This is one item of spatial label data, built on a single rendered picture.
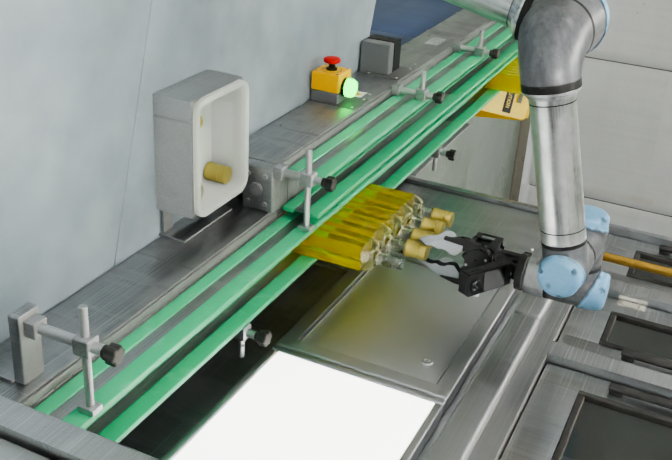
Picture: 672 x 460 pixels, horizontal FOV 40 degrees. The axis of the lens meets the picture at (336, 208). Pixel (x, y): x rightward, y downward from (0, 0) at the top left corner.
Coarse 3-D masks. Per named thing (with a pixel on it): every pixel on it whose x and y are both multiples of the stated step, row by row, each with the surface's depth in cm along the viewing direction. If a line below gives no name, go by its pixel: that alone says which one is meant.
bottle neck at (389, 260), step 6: (384, 252) 178; (378, 258) 178; (384, 258) 177; (390, 258) 177; (396, 258) 176; (402, 258) 176; (378, 264) 178; (384, 264) 177; (390, 264) 177; (396, 264) 176; (402, 264) 178
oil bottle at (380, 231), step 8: (336, 216) 187; (344, 216) 187; (352, 216) 187; (328, 224) 185; (336, 224) 184; (344, 224) 184; (352, 224) 184; (360, 224) 184; (368, 224) 184; (376, 224) 184; (384, 224) 185; (360, 232) 182; (368, 232) 182; (376, 232) 181; (384, 232) 182; (392, 232) 184; (384, 240) 181; (384, 248) 182
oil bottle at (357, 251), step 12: (324, 228) 183; (336, 228) 183; (312, 240) 181; (324, 240) 180; (336, 240) 179; (348, 240) 179; (360, 240) 179; (372, 240) 179; (300, 252) 183; (312, 252) 182; (324, 252) 181; (336, 252) 180; (348, 252) 178; (360, 252) 177; (372, 252) 177; (348, 264) 179; (360, 264) 178; (372, 264) 178
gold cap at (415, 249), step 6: (408, 240) 181; (414, 240) 182; (408, 246) 180; (414, 246) 180; (420, 246) 180; (426, 246) 180; (408, 252) 181; (414, 252) 180; (420, 252) 179; (426, 252) 180; (420, 258) 180; (426, 258) 181
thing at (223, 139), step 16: (240, 80) 165; (208, 96) 157; (224, 96) 170; (240, 96) 169; (208, 112) 171; (224, 112) 171; (240, 112) 170; (208, 128) 172; (224, 128) 172; (240, 128) 171; (208, 144) 174; (224, 144) 174; (240, 144) 173; (208, 160) 175; (224, 160) 175; (240, 160) 174; (240, 176) 175; (208, 192) 171; (224, 192) 172; (240, 192) 175; (208, 208) 166
